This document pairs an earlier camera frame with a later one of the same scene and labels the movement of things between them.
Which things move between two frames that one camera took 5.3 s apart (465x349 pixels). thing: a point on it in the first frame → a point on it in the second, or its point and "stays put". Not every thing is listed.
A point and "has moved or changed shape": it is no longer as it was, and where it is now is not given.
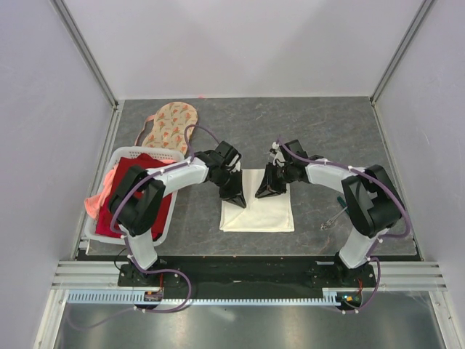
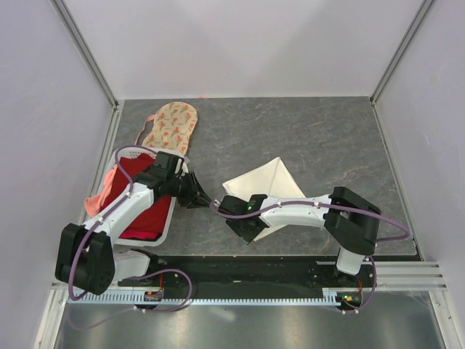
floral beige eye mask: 171,120 stays put
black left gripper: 235,195 → 193,188
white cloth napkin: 272,213 has moved or changed shape
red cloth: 104,212 stays put
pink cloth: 94,203 stays put
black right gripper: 268,187 → 248,237
